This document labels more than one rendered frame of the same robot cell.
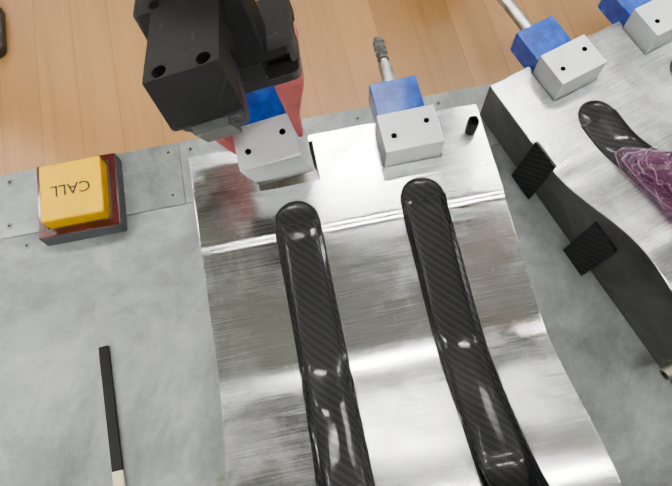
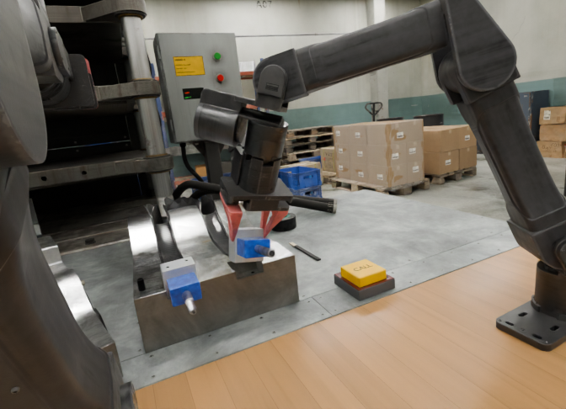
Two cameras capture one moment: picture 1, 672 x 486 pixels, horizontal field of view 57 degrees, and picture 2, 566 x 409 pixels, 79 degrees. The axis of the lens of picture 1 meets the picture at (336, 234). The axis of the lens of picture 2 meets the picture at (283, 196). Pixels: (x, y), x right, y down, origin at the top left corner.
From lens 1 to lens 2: 82 cm
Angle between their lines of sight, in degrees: 96
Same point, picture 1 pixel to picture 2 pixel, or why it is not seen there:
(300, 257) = not seen: hidden behind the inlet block
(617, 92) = not seen: hidden behind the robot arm
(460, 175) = (153, 276)
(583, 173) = (77, 314)
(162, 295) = (304, 273)
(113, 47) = (424, 351)
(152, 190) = (333, 296)
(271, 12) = (234, 188)
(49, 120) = (420, 306)
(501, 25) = not seen: outside the picture
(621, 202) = (69, 293)
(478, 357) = (162, 248)
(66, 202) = (360, 264)
